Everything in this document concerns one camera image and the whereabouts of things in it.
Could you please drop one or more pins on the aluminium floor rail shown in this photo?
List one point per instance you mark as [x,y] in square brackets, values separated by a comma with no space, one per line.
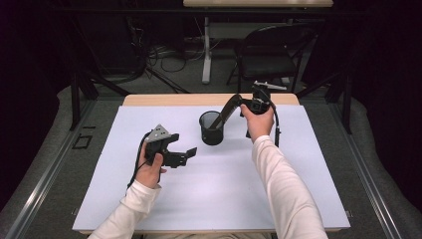
[368,186]
[49,172]

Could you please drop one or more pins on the white table cover sheet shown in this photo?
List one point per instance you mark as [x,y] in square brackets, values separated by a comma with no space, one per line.
[212,192]

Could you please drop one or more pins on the black folding chair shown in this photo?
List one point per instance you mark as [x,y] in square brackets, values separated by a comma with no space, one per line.
[268,63]

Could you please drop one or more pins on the black mesh pen cup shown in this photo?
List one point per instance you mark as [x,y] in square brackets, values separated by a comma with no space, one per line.
[210,137]

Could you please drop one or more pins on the desk with white leg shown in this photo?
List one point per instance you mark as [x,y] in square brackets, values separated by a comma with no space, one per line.
[206,49]

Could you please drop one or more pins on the person's left hand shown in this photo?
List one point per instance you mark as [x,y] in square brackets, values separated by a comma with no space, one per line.
[149,174]

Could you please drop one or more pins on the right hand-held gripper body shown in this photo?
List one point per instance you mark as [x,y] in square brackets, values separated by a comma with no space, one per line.
[260,98]

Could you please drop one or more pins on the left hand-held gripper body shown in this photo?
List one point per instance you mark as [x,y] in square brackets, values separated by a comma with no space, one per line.
[159,137]

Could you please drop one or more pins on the person's right hand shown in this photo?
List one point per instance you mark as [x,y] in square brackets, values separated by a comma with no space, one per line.
[260,124]

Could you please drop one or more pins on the black comb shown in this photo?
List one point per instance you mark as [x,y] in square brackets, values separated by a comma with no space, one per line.
[227,111]

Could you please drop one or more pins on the black metal stand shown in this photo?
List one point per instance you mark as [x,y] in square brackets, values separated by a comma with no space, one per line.
[346,99]
[75,99]

